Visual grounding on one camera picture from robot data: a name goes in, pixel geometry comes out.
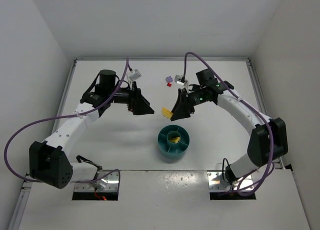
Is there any long yellow lego plate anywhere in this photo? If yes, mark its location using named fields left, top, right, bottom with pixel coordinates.
left=169, top=137, right=181, bottom=144

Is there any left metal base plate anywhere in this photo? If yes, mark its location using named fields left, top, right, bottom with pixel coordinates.
left=73, top=171, right=120, bottom=193

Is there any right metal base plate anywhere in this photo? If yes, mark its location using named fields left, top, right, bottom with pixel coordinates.
left=207, top=171, right=254, bottom=193

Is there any metal base plate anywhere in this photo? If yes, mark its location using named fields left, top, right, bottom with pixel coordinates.
left=207, top=171, right=254, bottom=193
left=73, top=171, right=120, bottom=193

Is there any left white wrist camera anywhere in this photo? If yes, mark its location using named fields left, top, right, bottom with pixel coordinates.
left=126, top=69, right=142, bottom=82

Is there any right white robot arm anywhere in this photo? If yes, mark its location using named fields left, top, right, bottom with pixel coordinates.
left=170, top=69, right=288, bottom=184

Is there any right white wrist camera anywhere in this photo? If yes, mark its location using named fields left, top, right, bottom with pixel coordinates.
left=174, top=75, right=189, bottom=89

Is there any small yellow lego brick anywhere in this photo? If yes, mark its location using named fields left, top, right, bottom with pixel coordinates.
left=161, top=108, right=173, bottom=119

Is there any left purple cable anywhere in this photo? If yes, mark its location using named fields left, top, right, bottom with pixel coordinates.
left=3, top=56, right=133, bottom=184

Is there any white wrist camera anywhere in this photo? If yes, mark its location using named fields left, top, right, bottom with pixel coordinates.
left=174, top=75, right=189, bottom=89
left=126, top=69, right=142, bottom=82

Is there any teal divided round container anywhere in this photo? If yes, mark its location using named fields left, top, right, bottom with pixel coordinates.
left=157, top=125, right=190, bottom=161

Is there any lavender lego brick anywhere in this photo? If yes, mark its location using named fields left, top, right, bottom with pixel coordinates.
left=165, top=76, right=173, bottom=83

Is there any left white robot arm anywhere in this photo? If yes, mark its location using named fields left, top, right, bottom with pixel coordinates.
left=29, top=69, right=154, bottom=189

